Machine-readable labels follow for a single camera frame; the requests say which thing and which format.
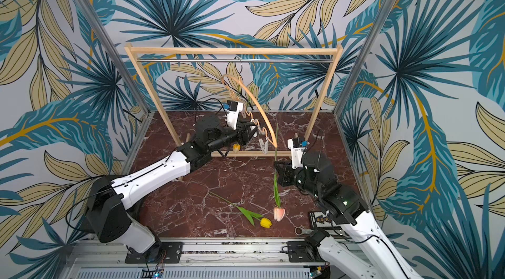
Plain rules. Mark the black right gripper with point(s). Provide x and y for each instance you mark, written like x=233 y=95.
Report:
x=290 y=176

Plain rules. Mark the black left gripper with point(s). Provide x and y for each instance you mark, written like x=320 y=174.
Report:
x=242 y=130

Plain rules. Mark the yellow orange tulip flower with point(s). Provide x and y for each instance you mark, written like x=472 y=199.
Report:
x=236 y=148

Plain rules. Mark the pink tulip flower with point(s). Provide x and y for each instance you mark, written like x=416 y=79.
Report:
x=278 y=212

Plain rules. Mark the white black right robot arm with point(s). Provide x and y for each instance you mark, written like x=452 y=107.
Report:
x=342 y=205

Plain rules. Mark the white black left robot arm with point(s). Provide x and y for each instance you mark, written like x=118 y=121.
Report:
x=108 y=205

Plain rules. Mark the black electronics board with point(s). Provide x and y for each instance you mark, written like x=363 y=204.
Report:
x=318 y=220

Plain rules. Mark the silver wrench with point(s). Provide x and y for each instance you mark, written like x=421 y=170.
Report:
x=300 y=231

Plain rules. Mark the metal rack hanging rod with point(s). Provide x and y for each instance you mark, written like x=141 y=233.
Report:
x=235 y=60

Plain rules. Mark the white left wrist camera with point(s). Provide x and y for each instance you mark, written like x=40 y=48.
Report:
x=232 y=110

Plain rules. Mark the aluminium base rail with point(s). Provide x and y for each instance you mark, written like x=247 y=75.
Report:
x=199 y=258

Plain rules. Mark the wooden clothes rack frame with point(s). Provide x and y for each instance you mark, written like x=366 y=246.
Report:
x=134 y=52

